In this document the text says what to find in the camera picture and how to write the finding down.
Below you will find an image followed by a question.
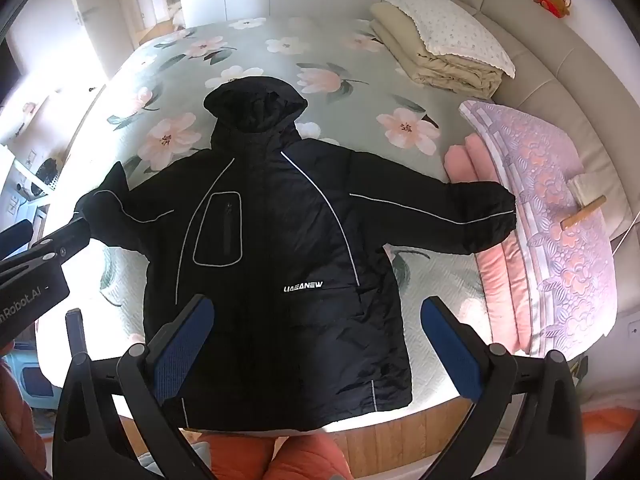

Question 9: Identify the folded pink blanket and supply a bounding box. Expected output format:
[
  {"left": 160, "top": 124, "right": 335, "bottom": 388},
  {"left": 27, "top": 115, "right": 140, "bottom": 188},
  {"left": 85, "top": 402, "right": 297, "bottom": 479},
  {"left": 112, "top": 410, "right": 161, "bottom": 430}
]
[{"left": 444, "top": 132, "right": 538, "bottom": 356}]

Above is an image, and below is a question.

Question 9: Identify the person's orange padded clothing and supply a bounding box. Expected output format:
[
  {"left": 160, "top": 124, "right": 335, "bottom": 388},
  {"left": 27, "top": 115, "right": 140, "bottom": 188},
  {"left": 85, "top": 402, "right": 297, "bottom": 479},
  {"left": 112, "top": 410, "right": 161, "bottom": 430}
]
[{"left": 197, "top": 432, "right": 351, "bottom": 480}]

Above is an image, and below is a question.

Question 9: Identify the folded beige quilt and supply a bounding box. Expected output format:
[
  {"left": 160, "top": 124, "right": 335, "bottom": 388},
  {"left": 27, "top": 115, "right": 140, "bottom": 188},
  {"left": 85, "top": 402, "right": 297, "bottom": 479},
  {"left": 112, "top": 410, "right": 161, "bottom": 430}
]
[{"left": 369, "top": 2, "right": 503, "bottom": 100}]

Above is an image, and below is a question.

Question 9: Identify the white floral pillow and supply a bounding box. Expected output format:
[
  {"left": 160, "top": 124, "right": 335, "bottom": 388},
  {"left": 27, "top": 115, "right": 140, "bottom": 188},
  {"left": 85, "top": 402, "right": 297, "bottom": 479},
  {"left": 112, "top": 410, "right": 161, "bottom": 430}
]
[{"left": 379, "top": 0, "right": 516, "bottom": 78}]

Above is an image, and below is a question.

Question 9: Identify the black hooded jacket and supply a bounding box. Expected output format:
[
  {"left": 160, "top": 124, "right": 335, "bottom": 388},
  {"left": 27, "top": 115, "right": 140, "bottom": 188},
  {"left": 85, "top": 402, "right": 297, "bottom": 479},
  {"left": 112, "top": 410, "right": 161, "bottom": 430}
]
[{"left": 75, "top": 76, "right": 517, "bottom": 433}]

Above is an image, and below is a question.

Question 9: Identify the cyan plastic stool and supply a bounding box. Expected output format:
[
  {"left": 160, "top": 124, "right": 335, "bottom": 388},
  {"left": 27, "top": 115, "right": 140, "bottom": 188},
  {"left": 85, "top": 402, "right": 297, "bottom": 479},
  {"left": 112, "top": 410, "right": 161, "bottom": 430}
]
[{"left": 7, "top": 349, "right": 57, "bottom": 433}]

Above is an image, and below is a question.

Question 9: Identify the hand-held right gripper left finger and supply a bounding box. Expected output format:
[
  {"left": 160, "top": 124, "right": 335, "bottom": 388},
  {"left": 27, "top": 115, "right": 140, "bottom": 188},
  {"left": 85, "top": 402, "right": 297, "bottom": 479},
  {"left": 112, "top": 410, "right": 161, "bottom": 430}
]
[{"left": 51, "top": 294, "right": 216, "bottom": 480}]

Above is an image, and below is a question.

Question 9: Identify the purple floral patterned blanket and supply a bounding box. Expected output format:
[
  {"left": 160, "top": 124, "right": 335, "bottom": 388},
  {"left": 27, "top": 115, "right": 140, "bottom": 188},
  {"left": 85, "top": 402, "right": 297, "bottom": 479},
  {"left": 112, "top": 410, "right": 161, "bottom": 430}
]
[{"left": 459, "top": 100, "right": 617, "bottom": 358}]

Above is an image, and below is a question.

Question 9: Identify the bed with floral sheet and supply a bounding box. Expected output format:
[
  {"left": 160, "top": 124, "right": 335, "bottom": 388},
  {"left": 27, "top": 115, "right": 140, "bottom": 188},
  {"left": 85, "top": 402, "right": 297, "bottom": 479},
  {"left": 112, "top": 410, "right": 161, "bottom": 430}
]
[{"left": 35, "top": 14, "right": 501, "bottom": 441}]

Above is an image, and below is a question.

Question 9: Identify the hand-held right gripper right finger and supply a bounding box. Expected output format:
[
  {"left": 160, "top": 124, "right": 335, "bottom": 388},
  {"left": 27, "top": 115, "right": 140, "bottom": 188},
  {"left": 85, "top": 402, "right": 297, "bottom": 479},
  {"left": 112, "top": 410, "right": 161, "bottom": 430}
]
[{"left": 420, "top": 296, "right": 586, "bottom": 480}]

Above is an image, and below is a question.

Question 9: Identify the beige padded headboard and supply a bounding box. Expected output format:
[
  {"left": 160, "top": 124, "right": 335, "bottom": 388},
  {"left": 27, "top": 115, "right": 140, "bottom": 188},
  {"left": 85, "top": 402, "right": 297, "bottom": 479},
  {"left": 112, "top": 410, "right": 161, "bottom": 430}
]
[{"left": 450, "top": 0, "right": 640, "bottom": 321}]

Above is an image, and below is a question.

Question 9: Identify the person's left forearm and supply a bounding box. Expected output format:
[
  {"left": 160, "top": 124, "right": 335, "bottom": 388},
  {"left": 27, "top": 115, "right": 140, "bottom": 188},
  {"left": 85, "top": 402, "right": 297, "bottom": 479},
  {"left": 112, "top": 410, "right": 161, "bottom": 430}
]
[{"left": 0, "top": 357, "right": 43, "bottom": 461}]

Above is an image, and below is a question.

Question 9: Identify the wooden bed brush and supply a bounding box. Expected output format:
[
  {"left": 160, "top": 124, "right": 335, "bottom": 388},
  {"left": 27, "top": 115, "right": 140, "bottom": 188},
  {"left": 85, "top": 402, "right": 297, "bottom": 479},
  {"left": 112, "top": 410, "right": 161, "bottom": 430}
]
[{"left": 560, "top": 172, "right": 608, "bottom": 231}]

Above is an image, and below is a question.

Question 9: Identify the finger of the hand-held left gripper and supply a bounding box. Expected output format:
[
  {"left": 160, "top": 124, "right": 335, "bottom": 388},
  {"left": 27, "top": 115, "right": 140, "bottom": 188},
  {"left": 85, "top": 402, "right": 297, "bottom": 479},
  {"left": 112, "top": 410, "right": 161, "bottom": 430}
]
[
  {"left": 0, "top": 220, "right": 37, "bottom": 250},
  {"left": 0, "top": 214, "right": 95, "bottom": 275}
]

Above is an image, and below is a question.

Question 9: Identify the red plush toy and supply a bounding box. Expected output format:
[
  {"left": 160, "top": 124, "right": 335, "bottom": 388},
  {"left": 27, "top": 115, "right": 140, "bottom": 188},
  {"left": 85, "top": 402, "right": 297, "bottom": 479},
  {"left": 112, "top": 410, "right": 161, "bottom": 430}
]
[{"left": 531, "top": 0, "right": 572, "bottom": 19}]

